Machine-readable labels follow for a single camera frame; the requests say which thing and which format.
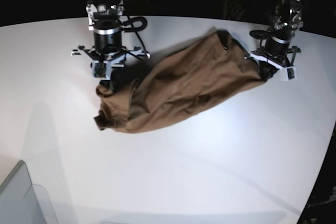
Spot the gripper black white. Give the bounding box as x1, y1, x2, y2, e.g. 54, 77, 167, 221
245, 47, 300, 81
71, 45, 150, 90

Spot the brown t-shirt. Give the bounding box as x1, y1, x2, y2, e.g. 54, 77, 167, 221
94, 30, 264, 133

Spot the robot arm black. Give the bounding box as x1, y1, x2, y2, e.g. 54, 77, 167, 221
71, 0, 151, 91
247, 0, 305, 81

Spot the grey plastic bin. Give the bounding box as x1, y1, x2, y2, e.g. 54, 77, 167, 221
1, 161, 59, 224

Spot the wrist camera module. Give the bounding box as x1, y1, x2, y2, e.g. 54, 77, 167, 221
280, 66, 297, 81
91, 60, 112, 80

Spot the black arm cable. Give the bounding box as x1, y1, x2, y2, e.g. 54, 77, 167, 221
120, 15, 149, 54
249, 29, 271, 41

